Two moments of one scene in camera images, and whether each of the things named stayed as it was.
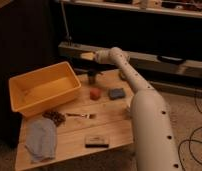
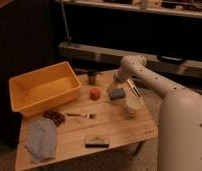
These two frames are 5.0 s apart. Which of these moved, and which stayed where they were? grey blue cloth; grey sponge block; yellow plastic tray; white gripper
Moved: white gripper
Stayed: yellow plastic tray; grey blue cloth; grey sponge block
